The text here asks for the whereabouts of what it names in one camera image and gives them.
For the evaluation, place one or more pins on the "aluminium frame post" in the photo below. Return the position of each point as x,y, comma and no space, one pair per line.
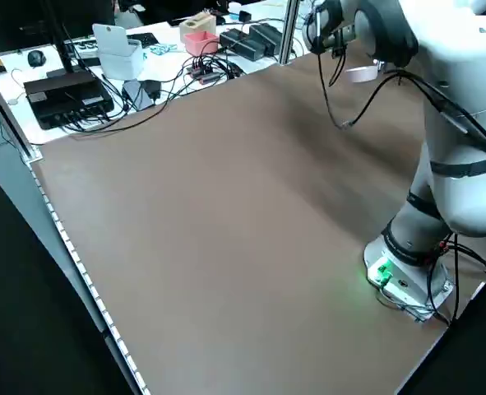
288,33

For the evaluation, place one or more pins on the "black computer mouse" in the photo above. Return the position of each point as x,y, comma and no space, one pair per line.
36,58

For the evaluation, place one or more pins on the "grey flat phone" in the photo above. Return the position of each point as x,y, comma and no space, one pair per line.
135,94

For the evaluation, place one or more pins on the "black wall plug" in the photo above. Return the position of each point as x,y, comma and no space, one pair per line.
152,88

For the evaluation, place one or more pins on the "black device box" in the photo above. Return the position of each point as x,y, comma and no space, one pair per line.
66,98

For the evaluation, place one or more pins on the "usb hub with plugs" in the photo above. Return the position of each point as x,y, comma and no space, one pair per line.
203,73

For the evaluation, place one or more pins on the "white box with lid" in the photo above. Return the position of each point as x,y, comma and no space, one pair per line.
119,61

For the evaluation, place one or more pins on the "aluminium table edge rail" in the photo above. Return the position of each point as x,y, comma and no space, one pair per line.
33,154

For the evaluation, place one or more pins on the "pink storage box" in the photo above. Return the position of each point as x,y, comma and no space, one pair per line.
201,43

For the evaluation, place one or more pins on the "black power adapter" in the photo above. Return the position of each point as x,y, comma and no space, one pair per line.
242,43
267,35

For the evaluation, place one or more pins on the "teal patterned item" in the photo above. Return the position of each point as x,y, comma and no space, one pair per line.
162,49

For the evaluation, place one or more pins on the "black monitor stand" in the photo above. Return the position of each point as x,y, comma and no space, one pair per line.
68,49

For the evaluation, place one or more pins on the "white desk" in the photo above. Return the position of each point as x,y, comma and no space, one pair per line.
20,111

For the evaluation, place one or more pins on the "black keypad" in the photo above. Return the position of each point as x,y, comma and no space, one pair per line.
142,39

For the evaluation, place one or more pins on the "small black charger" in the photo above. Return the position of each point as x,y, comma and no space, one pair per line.
244,16

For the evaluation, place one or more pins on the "power strip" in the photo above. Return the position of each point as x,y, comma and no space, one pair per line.
87,44

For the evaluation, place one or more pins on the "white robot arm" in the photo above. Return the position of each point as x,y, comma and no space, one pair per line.
452,61

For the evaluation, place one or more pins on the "beige wooden holder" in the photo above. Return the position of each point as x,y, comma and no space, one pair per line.
199,22

